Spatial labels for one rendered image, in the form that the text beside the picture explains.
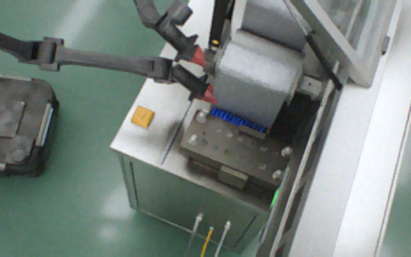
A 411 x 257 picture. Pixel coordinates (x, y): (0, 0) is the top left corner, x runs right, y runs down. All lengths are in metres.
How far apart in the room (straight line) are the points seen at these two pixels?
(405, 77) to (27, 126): 1.89
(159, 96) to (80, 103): 1.11
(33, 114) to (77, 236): 0.69
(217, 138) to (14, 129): 1.29
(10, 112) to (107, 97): 0.58
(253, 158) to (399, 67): 0.57
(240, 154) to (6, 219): 1.51
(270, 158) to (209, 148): 0.22
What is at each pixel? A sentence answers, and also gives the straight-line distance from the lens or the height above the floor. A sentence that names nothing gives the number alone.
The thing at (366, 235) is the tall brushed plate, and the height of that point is 1.44.
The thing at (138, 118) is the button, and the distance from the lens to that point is 1.83.
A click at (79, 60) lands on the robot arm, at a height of 1.21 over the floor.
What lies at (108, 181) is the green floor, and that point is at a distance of 2.73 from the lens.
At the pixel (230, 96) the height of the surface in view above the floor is 1.14.
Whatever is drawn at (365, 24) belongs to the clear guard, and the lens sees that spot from 1.20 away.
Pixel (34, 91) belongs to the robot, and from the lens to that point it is 2.76.
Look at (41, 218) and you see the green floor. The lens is 2.73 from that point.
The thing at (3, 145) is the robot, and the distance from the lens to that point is 2.66.
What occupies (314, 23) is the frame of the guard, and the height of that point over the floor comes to 1.79.
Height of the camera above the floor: 2.57
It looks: 65 degrees down
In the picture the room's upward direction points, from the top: 11 degrees clockwise
